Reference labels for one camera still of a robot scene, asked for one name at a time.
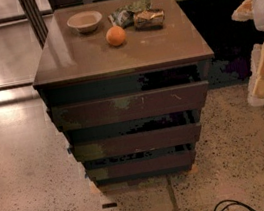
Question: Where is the brown top drawer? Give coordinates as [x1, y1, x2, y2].
[49, 81, 209, 131]

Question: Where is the brown drawer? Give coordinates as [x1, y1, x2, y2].
[69, 123, 202, 162]
[49, 81, 209, 131]
[86, 150, 195, 182]

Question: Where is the brown drawer cabinet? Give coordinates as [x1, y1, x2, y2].
[33, 0, 213, 186]

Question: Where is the brown bottom drawer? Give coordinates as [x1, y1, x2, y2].
[86, 150, 195, 182]

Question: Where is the brown middle drawer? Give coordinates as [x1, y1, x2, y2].
[69, 123, 202, 162]

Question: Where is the crushed golden can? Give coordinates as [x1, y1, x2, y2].
[133, 8, 165, 30]

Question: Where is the green chip bag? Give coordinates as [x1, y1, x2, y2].
[108, 0, 152, 28]

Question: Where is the orange fruit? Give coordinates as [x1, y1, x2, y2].
[106, 26, 126, 47]

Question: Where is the beige bowl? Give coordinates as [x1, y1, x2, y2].
[67, 10, 102, 34]

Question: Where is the black floor cable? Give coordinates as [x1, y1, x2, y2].
[210, 194, 259, 211]

